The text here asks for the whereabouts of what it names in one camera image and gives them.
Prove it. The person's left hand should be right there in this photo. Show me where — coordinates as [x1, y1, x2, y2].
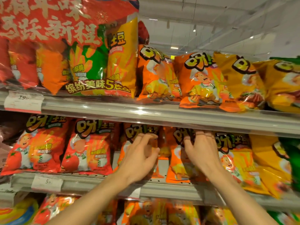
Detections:
[116, 133, 160, 186]

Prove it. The person's right hand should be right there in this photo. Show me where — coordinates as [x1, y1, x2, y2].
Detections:
[183, 130, 222, 179]

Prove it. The grey metal store shelf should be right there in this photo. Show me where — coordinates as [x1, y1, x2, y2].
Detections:
[0, 89, 300, 225]

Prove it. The red tomato-print chips bag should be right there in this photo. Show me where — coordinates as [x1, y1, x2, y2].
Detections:
[1, 114, 69, 176]
[60, 119, 114, 176]

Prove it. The orange chip bags group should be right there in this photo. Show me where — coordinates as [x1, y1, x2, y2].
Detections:
[121, 44, 243, 225]

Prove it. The green potato stick bag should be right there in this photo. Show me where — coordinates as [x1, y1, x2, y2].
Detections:
[278, 137, 300, 193]

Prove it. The green chip bags group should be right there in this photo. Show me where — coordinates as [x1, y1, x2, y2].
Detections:
[267, 56, 300, 225]

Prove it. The person's left forearm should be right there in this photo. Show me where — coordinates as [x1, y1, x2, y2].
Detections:
[46, 172, 132, 225]

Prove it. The person's right forearm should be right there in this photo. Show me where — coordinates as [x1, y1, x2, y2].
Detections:
[207, 167, 279, 225]

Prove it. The large yellow blue snack bag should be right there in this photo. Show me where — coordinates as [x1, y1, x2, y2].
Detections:
[0, 198, 39, 225]

